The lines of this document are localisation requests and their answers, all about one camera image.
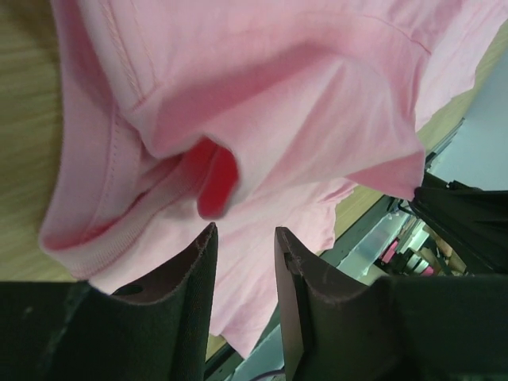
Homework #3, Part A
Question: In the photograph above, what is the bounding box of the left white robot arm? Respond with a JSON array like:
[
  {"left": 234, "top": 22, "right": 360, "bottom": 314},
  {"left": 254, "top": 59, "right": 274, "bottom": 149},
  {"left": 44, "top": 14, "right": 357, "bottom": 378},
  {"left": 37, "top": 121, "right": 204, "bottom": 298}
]
[{"left": 1, "top": 175, "right": 507, "bottom": 380}]

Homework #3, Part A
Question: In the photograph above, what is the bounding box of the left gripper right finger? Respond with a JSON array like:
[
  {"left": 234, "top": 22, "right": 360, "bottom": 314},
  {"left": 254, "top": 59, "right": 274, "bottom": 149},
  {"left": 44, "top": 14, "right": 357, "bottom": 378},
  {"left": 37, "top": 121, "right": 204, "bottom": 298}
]
[{"left": 275, "top": 227, "right": 507, "bottom": 380}]

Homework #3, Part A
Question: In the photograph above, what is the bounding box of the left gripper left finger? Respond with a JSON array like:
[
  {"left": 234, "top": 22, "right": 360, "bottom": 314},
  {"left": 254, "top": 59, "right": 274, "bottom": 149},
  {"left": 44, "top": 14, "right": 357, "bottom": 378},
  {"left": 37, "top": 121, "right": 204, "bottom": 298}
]
[{"left": 1, "top": 224, "right": 217, "bottom": 380}]

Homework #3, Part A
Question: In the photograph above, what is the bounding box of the pink t shirt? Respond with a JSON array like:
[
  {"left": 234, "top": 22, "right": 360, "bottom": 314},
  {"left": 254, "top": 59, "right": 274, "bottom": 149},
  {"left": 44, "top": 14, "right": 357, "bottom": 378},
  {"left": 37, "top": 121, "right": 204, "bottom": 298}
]
[{"left": 40, "top": 1, "right": 507, "bottom": 356}]

